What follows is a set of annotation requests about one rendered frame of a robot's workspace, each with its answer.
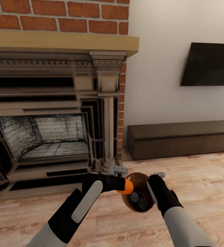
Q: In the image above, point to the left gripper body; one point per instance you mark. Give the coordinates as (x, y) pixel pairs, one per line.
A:
(117, 183)

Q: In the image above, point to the wall mounted tv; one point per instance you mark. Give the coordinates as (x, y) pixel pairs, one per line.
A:
(204, 65)

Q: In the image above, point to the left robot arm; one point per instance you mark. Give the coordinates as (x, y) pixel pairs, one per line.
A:
(61, 227)

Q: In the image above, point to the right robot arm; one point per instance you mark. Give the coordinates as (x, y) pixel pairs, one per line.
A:
(183, 230)

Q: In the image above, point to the can of soda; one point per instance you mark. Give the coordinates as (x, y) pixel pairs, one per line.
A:
(135, 196)
(128, 187)
(144, 204)

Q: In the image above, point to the trash can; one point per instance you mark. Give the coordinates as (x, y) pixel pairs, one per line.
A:
(139, 183)

